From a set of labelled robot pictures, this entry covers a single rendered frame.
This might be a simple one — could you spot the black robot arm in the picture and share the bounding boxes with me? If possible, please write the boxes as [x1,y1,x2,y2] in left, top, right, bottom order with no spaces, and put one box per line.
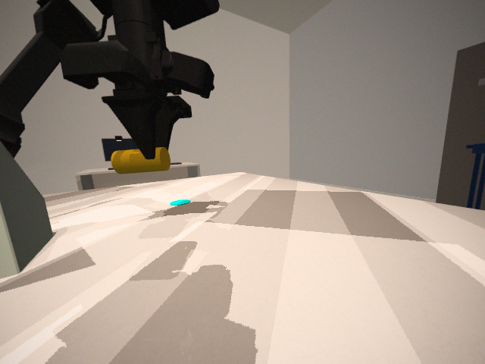
[0,0,220,158]

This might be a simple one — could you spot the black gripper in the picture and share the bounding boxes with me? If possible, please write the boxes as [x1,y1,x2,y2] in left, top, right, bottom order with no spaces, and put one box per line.
[60,21,192,159]

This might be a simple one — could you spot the cyan circle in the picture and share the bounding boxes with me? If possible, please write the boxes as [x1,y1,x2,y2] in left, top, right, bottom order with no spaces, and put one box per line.
[170,199,191,206]

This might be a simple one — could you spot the yellow cylinder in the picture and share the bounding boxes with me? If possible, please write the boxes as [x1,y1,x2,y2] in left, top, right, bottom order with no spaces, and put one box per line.
[111,147,171,174]

